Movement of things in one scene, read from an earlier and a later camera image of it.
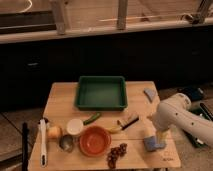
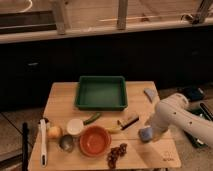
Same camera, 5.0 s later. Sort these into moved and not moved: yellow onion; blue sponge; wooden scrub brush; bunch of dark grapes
Moved: blue sponge
Not moved: wooden scrub brush; bunch of dark grapes; yellow onion
